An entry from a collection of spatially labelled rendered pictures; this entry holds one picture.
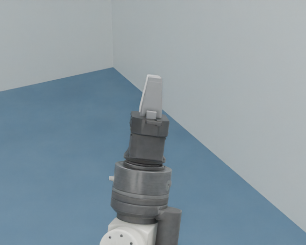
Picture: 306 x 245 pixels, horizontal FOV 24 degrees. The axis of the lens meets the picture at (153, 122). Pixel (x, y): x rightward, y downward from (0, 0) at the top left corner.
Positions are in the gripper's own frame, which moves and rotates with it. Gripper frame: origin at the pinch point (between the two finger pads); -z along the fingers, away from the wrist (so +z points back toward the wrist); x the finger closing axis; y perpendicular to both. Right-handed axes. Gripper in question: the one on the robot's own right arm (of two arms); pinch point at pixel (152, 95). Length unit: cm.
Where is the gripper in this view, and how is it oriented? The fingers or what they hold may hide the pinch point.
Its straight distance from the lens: 107.5
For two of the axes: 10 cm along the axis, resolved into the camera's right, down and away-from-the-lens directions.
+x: 0.5, 1.1, -9.9
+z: -1.2, 9.9, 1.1
